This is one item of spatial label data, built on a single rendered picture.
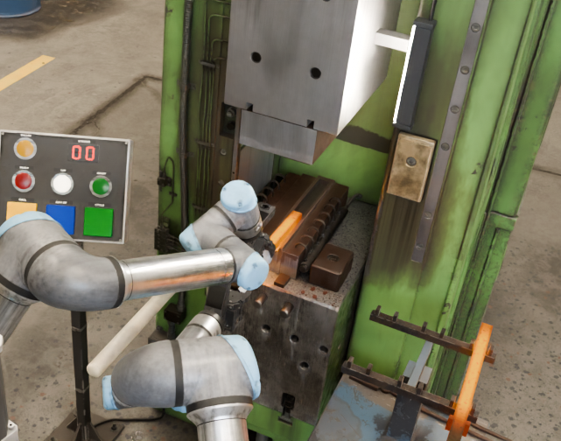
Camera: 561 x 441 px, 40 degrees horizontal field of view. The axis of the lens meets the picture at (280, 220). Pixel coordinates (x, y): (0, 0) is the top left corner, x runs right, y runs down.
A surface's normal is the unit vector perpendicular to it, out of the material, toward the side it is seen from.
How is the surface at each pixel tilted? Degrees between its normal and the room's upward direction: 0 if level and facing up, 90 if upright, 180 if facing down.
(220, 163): 90
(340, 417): 0
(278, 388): 90
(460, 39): 90
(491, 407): 0
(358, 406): 0
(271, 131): 90
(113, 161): 60
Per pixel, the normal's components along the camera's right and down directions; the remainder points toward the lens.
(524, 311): 0.11, -0.83
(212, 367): 0.18, -0.36
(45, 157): 0.08, 0.07
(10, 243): -0.54, -0.30
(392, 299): -0.39, 0.48
